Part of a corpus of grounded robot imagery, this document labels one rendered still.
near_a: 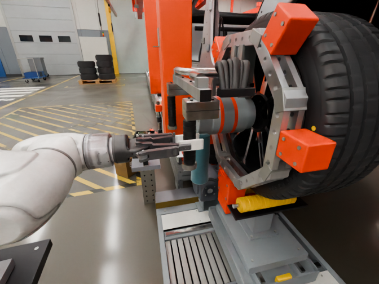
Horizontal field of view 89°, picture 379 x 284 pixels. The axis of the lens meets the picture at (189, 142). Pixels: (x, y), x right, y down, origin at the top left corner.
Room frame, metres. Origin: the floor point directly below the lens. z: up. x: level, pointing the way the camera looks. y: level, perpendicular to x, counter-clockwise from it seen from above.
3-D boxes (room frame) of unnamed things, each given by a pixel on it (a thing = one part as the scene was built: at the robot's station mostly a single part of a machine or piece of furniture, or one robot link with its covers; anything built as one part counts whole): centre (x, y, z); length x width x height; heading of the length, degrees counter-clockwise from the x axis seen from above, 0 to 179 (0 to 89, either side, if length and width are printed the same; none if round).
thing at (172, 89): (0.83, 0.05, 0.93); 0.09 x 0.05 x 0.05; 103
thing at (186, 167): (0.49, 0.00, 0.83); 0.04 x 0.04 x 0.16
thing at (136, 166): (1.19, 0.31, 0.44); 0.43 x 0.17 x 0.03; 13
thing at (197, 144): (0.47, 0.00, 0.83); 0.07 x 0.01 x 0.03; 103
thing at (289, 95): (0.71, -0.19, 0.85); 0.54 x 0.07 x 0.54; 13
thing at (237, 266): (0.75, -0.36, 0.13); 0.50 x 0.36 x 0.10; 13
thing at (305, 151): (0.40, -0.27, 0.85); 0.09 x 0.08 x 0.07; 13
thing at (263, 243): (0.75, -0.36, 0.32); 0.40 x 0.30 x 0.28; 13
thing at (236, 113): (0.69, -0.12, 0.85); 0.21 x 0.14 x 0.14; 103
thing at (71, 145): (0.40, 0.33, 0.83); 0.16 x 0.13 x 0.11; 103
